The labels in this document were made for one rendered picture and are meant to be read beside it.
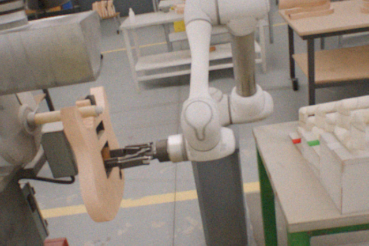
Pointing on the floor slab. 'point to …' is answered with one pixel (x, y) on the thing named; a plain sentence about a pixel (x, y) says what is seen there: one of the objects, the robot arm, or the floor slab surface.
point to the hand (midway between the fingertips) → (108, 158)
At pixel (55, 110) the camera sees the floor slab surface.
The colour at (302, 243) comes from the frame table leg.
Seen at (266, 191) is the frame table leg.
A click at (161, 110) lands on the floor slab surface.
